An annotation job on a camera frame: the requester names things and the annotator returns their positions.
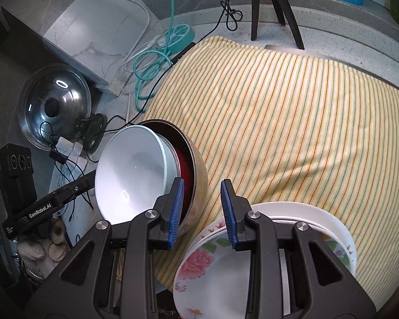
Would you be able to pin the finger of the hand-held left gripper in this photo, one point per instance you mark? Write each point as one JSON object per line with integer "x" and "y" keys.
{"x": 73, "y": 186}

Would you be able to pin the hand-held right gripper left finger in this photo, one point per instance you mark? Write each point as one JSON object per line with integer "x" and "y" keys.
{"x": 175, "y": 209}

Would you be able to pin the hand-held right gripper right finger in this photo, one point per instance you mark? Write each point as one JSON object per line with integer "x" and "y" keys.
{"x": 228, "y": 212}

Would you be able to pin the stainless steel bowl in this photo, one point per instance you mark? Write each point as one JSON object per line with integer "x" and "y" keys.
{"x": 201, "y": 179}

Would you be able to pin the red bowl steel inside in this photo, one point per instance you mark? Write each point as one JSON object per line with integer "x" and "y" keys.
{"x": 183, "y": 166}

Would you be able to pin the pale green bowl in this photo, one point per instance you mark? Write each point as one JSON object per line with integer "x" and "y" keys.
{"x": 133, "y": 172}

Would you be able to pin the white plate small pink flower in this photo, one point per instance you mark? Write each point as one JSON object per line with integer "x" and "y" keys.
{"x": 286, "y": 207}

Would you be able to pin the white plate large pink flowers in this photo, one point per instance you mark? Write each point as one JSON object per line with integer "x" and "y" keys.
{"x": 212, "y": 272}

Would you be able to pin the person's left hand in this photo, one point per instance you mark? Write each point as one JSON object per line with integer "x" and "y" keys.
{"x": 43, "y": 246}

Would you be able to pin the white power adapter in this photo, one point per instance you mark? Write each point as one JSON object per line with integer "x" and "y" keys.
{"x": 66, "y": 146}

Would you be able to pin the black clamp stand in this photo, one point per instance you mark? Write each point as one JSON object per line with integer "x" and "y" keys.
{"x": 94, "y": 129}

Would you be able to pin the steel pot lid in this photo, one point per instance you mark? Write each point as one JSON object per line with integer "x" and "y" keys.
{"x": 53, "y": 106}

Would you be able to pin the yellow striped cloth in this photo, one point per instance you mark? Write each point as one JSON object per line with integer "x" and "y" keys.
{"x": 286, "y": 123}

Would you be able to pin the black rod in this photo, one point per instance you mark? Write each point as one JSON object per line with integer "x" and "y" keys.
{"x": 183, "y": 52}

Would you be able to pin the teal power strip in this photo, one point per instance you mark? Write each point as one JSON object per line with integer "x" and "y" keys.
{"x": 178, "y": 38}

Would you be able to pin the black tripod legs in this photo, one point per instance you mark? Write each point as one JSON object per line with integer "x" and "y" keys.
{"x": 256, "y": 6}

